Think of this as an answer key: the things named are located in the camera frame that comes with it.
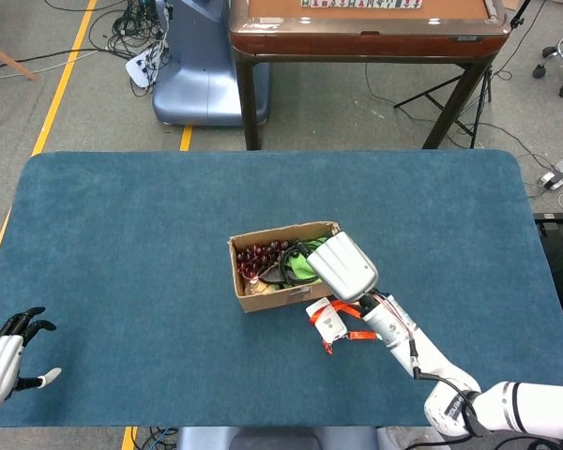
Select black tripod stand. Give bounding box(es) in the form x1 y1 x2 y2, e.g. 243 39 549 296
393 0 536 150

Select brown cardboard box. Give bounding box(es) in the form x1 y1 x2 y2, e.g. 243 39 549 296
228 220 349 314

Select tan round bread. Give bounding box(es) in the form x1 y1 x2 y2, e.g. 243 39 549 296
243 277 277 296

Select blue grey machine pedestal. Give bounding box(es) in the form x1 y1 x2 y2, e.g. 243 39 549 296
152 0 272 128

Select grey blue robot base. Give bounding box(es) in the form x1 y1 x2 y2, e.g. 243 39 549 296
175 426 381 450

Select bright green cloth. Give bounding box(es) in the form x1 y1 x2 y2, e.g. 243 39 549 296
285 238 329 285

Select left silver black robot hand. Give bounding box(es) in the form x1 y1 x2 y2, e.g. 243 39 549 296
0 307 63 408

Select blue felt table cover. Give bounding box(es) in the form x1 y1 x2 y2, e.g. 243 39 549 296
0 149 563 428

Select dark red grape bunch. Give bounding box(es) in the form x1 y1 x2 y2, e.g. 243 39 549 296
236 239 292 278

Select white power strip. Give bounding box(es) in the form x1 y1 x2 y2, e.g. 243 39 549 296
125 39 170 89
539 157 563 191

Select white badge with orange lanyard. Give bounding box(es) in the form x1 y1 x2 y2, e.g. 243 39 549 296
305 297 381 356

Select tangled black floor cables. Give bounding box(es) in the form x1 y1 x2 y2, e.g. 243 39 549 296
88 0 170 98

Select black eye mask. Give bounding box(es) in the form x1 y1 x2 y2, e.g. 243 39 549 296
261 264 287 285

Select row of face-up mahjong tiles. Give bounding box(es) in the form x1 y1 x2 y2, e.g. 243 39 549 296
300 0 423 9

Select brown mahjong table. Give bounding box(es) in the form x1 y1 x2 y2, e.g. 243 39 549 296
228 0 512 151

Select clear plastic bag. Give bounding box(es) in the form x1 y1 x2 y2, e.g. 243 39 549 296
377 426 451 450

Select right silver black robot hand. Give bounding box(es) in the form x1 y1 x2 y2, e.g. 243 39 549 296
306 232 380 304

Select light wooden pole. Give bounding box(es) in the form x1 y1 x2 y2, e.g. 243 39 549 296
0 37 38 82

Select black cable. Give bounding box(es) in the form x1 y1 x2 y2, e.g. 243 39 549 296
276 238 329 288

